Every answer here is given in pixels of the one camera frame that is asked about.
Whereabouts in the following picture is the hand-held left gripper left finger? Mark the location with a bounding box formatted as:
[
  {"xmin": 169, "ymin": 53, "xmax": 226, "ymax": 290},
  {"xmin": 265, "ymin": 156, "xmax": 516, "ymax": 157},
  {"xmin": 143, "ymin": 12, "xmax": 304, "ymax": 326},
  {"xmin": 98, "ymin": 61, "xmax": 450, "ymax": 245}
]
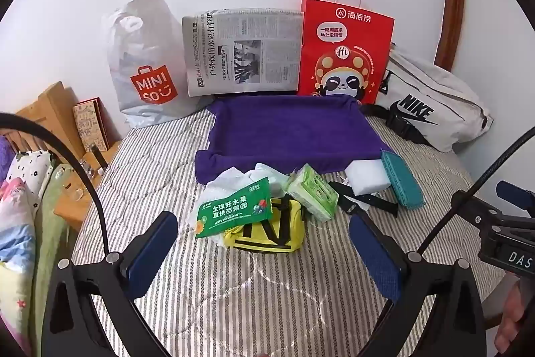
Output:
[{"xmin": 42, "ymin": 210, "xmax": 180, "ymax": 357}]

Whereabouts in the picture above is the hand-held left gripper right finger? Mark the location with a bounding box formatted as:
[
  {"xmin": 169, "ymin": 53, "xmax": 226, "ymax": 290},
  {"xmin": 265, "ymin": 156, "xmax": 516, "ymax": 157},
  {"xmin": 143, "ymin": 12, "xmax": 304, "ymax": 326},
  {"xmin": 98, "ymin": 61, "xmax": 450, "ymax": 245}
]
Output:
[{"xmin": 349, "ymin": 213, "xmax": 488, "ymax": 357}]

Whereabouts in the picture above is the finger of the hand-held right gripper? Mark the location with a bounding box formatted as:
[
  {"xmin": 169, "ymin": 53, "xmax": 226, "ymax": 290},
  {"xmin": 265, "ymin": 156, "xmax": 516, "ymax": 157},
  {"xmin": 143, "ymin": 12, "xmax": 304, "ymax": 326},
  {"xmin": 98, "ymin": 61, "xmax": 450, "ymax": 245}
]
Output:
[
  {"xmin": 497, "ymin": 180, "xmax": 535, "ymax": 212},
  {"xmin": 451, "ymin": 191, "xmax": 535, "ymax": 232}
]

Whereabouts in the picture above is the black strap with buckle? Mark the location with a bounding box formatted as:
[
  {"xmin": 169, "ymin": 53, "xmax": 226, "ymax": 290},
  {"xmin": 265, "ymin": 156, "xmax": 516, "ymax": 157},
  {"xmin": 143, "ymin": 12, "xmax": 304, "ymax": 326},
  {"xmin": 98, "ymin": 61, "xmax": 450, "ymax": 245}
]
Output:
[{"xmin": 328, "ymin": 181, "xmax": 399, "ymax": 217}]

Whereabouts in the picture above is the white sponge block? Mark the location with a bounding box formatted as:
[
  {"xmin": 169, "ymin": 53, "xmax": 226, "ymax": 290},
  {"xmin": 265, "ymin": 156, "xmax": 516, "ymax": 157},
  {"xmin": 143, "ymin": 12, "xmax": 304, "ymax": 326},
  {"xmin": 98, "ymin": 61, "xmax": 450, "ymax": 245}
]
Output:
[{"xmin": 345, "ymin": 160, "xmax": 391, "ymax": 196}]

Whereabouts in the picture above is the teal cloth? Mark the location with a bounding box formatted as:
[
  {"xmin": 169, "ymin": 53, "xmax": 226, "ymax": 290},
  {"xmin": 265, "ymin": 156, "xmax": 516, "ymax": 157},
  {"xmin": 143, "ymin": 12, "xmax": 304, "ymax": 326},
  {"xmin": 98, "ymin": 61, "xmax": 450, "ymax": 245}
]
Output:
[{"xmin": 380, "ymin": 150, "xmax": 424, "ymax": 209}]

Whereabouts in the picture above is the green tissue pack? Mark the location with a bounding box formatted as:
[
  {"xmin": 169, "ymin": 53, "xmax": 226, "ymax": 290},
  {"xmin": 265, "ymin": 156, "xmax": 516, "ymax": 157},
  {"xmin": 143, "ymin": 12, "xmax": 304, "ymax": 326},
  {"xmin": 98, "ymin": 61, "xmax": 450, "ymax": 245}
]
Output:
[{"xmin": 285, "ymin": 165, "xmax": 339, "ymax": 221}]

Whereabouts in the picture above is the green printed packet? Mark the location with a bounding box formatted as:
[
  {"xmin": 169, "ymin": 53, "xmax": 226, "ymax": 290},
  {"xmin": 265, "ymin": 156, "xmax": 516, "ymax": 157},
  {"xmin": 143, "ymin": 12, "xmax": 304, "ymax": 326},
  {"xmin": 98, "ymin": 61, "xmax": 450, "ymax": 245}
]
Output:
[{"xmin": 195, "ymin": 176, "xmax": 273, "ymax": 238}]

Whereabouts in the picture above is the white wipe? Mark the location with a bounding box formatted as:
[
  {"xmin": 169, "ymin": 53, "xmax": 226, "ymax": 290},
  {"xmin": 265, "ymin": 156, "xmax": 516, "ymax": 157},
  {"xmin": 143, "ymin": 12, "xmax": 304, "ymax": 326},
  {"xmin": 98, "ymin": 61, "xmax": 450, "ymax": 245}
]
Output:
[{"xmin": 205, "ymin": 168, "xmax": 251, "ymax": 199}]

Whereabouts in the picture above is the yellow black pouch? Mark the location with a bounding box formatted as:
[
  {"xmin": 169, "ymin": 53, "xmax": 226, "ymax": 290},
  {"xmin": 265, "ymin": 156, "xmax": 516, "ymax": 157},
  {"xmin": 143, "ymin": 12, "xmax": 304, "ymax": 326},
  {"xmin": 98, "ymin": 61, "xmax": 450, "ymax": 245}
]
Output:
[{"xmin": 223, "ymin": 196, "xmax": 306, "ymax": 255}]

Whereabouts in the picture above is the mint white sock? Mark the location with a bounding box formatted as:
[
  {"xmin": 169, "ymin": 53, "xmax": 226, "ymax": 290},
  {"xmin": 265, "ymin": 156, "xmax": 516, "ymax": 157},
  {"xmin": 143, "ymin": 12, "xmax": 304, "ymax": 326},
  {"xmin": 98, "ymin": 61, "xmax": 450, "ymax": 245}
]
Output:
[{"xmin": 246, "ymin": 162, "xmax": 293, "ymax": 199}]

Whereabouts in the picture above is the purple towel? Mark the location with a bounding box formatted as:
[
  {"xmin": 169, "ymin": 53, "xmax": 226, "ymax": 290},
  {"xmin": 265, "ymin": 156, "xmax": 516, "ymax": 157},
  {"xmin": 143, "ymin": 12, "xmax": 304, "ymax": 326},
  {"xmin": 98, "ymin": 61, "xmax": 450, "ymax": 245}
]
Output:
[{"xmin": 194, "ymin": 94, "xmax": 396, "ymax": 186}]

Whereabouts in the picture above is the person's right hand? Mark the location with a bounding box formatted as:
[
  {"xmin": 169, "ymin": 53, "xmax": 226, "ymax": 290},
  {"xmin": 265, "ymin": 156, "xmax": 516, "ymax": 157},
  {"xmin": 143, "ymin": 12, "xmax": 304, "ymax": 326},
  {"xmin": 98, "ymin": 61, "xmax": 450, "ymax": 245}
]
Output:
[{"xmin": 495, "ymin": 273, "xmax": 535, "ymax": 353}]

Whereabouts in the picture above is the striped bedsheet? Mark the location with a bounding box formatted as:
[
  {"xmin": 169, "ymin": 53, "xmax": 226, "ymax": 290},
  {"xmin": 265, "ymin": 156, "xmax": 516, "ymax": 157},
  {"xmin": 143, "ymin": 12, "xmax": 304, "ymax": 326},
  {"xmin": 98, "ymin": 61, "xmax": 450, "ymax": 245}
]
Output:
[{"xmin": 71, "ymin": 102, "xmax": 519, "ymax": 357}]

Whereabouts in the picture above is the green sheet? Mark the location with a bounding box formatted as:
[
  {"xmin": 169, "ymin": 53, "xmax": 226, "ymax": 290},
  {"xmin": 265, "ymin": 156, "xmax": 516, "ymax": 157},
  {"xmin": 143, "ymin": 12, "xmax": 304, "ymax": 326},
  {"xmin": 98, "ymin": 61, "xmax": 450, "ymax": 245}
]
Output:
[{"xmin": 33, "ymin": 165, "xmax": 73, "ymax": 299}]

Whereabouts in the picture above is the beige waist bag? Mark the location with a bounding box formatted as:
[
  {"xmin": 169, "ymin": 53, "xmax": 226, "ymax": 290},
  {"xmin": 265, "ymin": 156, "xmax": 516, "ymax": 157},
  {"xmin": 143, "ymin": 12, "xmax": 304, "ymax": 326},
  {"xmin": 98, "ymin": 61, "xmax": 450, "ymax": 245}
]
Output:
[{"xmin": 361, "ymin": 43, "xmax": 494, "ymax": 154}]

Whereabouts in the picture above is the patterned box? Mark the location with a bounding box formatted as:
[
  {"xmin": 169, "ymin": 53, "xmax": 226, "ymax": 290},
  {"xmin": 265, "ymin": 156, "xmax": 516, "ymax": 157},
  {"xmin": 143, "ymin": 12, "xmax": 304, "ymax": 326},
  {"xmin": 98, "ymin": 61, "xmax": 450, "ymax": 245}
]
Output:
[{"xmin": 73, "ymin": 98, "xmax": 111, "ymax": 152}]

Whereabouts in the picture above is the flower print pillow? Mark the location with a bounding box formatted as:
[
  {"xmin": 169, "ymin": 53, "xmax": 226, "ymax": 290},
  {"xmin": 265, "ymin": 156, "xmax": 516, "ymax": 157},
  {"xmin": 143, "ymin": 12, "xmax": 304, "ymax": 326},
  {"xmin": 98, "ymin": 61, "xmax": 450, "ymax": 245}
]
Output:
[{"xmin": 8, "ymin": 150, "xmax": 55, "ymax": 201}]

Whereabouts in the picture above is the wooden headboard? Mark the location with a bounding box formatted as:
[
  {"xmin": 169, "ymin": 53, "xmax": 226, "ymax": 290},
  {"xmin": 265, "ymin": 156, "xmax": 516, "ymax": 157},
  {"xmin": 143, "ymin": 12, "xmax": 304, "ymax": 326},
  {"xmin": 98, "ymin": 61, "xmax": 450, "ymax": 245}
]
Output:
[{"xmin": 14, "ymin": 81, "xmax": 122, "ymax": 153}]

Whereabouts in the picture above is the purple plush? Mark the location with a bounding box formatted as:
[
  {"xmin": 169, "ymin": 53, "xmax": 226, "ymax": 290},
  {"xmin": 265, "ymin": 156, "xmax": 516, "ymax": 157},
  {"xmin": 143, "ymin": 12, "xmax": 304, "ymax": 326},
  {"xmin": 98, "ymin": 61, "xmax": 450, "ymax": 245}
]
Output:
[{"xmin": 0, "ymin": 135, "xmax": 15, "ymax": 182}]

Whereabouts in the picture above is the white plastic shopping bag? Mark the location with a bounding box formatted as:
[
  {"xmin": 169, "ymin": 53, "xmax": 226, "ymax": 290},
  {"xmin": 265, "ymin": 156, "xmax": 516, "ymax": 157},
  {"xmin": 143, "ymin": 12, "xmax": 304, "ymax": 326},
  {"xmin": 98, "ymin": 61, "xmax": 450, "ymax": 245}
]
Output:
[{"xmin": 101, "ymin": 0, "xmax": 216, "ymax": 128}]

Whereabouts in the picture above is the folded newspaper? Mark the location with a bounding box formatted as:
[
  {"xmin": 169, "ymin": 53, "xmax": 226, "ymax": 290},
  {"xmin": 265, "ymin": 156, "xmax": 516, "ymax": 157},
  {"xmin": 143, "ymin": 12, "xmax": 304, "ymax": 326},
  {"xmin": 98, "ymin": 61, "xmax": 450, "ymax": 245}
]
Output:
[{"xmin": 182, "ymin": 8, "xmax": 304, "ymax": 97}]

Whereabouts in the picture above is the red paper bag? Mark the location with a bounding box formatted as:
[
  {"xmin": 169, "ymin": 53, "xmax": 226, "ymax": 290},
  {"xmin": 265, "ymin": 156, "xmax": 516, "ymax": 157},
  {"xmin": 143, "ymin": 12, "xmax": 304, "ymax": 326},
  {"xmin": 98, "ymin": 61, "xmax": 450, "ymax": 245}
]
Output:
[{"xmin": 297, "ymin": 0, "xmax": 396, "ymax": 106}]

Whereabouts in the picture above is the black cable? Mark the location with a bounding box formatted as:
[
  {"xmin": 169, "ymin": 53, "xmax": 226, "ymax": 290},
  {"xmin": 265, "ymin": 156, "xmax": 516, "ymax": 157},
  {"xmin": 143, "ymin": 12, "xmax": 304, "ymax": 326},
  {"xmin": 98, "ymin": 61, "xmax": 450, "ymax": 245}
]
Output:
[
  {"xmin": 416, "ymin": 130, "xmax": 535, "ymax": 255},
  {"xmin": 0, "ymin": 112, "xmax": 110, "ymax": 259}
]

